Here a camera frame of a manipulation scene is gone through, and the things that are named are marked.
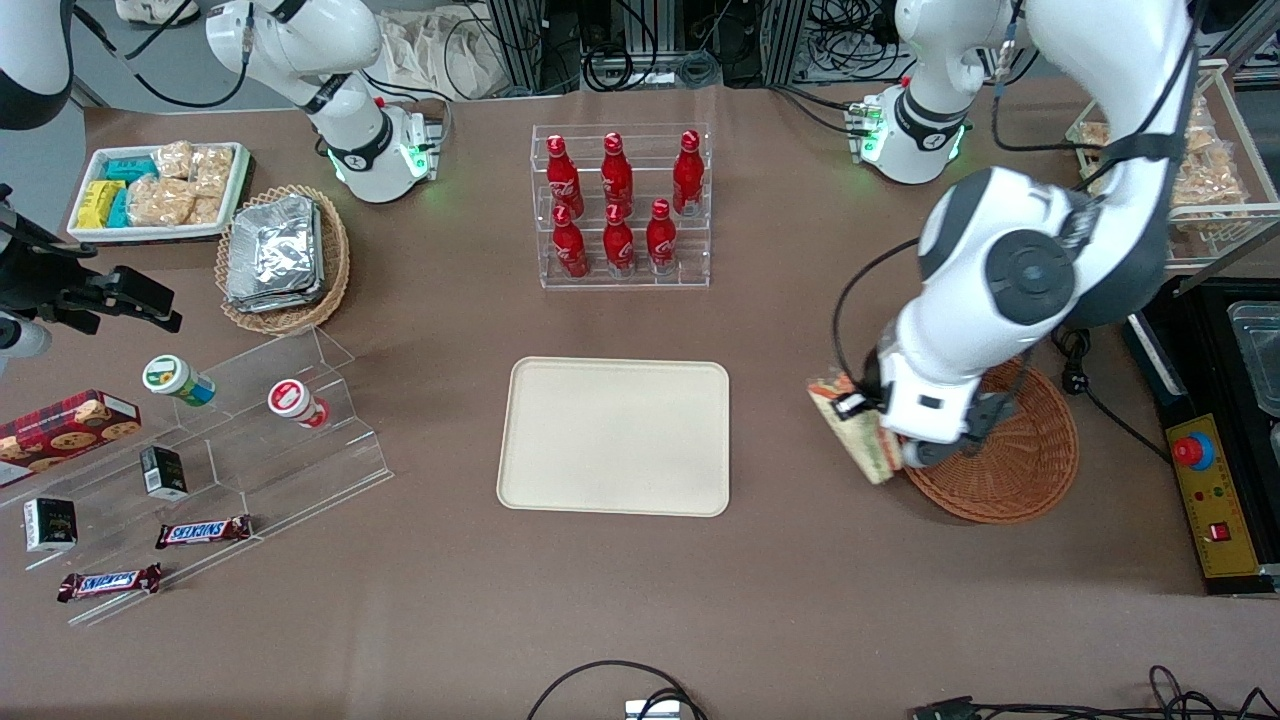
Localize white rectangular snack tray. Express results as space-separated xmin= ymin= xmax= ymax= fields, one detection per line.
xmin=68 ymin=142 xmax=251 ymax=244

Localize yellow snack packet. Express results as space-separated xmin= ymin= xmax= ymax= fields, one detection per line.
xmin=78 ymin=180 xmax=126 ymax=229

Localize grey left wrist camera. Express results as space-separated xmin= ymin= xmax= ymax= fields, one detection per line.
xmin=900 ymin=438 xmax=969 ymax=471

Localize yellow emergency stop box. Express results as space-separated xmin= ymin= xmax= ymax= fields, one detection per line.
xmin=1165 ymin=412 xmax=1263 ymax=581

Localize beige rectangular serving tray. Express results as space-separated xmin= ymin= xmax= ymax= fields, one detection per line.
xmin=497 ymin=357 xmax=732 ymax=518

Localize red cola bottle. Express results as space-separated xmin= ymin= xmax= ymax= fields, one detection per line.
xmin=552 ymin=205 xmax=590 ymax=279
xmin=601 ymin=132 xmax=635 ymax=211
xmin=672 ymin=130 xmax=706 ymax=216
xmin=645 ymin=199 xmax=679 ymax=273
xmin=545 ymin=135 xmax=585 ymax=213
xmin=603 ymin=203 xmax=636 ymax=276

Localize clear acrylic bottle rack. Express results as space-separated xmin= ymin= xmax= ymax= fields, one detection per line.
xmin=532 ymin=123 xmax=713 ymax=291

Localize white shoe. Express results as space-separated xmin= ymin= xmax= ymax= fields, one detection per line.
xmin=113 ymin=0 xmax=201 ymax=27

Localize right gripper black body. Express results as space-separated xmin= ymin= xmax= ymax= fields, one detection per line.
xmin=0 ymin=215 xmax=103 ymax=337

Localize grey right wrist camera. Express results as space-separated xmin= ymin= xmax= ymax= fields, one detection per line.
xmin=0 ymin=312 xmax=53 ymax=361

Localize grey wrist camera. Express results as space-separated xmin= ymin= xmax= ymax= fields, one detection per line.
xmin=0 ymin=312 xmax=53 ymax=361
xmin=900 ymin=438 xmax=969 ymax=471

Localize oval light wicker basket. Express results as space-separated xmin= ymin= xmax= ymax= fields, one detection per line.
xmin=216 ymin=185 xmax=351 ymax=336

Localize green lid sunflower cup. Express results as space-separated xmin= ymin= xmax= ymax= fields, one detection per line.
xmin=142 ymin=355 xmax=216 ymax=408

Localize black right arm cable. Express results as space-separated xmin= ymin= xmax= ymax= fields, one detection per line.
xmin=65 ymin=0 xmax=253 ymax=111

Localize triangle sandwich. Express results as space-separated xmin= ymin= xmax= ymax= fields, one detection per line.
xmin=808 ymin=370 xmax=903 ymax=486

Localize black machine housing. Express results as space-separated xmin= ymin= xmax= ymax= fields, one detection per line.
xmin=1120 ymin=275 xmax=1280 ymax=601

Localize round brown wicker basket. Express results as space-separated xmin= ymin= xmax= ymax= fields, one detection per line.
xmin=900 ymin=355 xmax=1081 ymax=525

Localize bagged cracker snack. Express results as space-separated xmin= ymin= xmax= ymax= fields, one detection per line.
xmin=1183 ymin=95 xmax=1229 ymax=153
xmin=1172 ymin=148 xmax=1253 ymax=211

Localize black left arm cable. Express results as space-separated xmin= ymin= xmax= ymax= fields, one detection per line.
xmin=833 ymin=237 xmax=926 ymax=401

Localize black cable with connector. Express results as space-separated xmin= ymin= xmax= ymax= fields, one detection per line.
xmin=910 ymin=665 xmax=1280 ymax=720

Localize small black carton box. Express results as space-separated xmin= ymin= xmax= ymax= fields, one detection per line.
xmin=23 ymin=497 xmax=79 ymax=553
xmin=139 ymin=445 xmax=189 ymax=501

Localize metal wire rack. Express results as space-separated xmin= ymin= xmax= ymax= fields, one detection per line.
xmin=1065 ymin=58 xmax=1280 ymax=273

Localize aluminium frame post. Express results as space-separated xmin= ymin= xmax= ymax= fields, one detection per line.
xmin=762 ymin=0 xmax=813 ymax=89
xmin=485 ymin=0 xmax=549 ymax=98

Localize foil wrapped pack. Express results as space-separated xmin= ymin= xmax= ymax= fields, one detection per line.
xmin=228 ymin=196 xmax=321 ymax=301
xmin=226 ymin=282 xmax=327 ymax=314

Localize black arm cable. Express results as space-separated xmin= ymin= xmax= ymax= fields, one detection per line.
xmin=833 ymin=237 xmax=926 ymax=401
xmin=65 ymin=0 xmax=253 ymax=111

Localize red lid yogurt cup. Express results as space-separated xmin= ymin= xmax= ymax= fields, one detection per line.
xmin=267 ymin=378 xmax=331 ymax=429

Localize black cable bundle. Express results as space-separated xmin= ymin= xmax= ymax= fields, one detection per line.
xmin=580 ymin=0 xmax=723 ymax=93

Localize clear acrylic stepped shelf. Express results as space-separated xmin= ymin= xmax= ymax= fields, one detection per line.
xmin=0 ymin=325 xmax=393 ymax=629

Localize clear plastic container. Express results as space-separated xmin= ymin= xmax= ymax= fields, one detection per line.
xmin=1228 ymin=300 xmax=1280 ymax=419

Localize black cable with plug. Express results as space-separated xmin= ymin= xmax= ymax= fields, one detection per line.
xmin=1050 ymin=328 xmax=1173 ymax=466

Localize black looped floor cable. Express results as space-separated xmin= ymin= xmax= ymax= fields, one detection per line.
xmin=527 ymin=660 xmax=708 ymax=720

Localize Snickers chocolate bar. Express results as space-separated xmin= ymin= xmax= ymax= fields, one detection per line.
xmin=155 ymin=515 xmax=253 ymax=550
xmin=57 ymin=563 xmax=163 ymax=603

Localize red plaid cookie box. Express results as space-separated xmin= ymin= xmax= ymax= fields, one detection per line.
xmin=0 ymin=389 xmax=142 ymax=476

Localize white cloth bags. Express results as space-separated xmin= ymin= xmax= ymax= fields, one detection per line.
xmin=378 ymin=10 xmax=521 ymax=101

